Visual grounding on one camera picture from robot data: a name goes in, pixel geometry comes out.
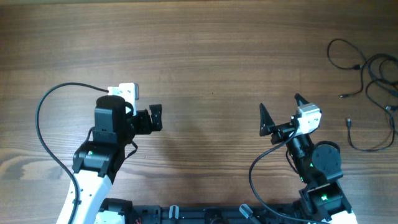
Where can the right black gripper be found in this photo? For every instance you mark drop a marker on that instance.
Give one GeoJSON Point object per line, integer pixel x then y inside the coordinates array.
{"type": "Point", "coordinates": [285, 129]}

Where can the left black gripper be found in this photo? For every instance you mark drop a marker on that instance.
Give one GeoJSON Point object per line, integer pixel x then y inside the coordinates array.
{"type": "Point", "coordinates": [144, 122]}

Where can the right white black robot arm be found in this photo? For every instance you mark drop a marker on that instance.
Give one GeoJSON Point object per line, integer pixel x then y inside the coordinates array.
{"type": "Point", "coordinates": [318, 166]}

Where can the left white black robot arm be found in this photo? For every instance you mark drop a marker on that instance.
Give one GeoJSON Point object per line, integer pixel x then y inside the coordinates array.
{"type": "Point", "coordinates": [97, 161]}

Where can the black mounting rail base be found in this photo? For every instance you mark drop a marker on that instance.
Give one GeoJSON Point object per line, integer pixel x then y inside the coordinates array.
{"type": "Point", "coordinates": [217, 214]}

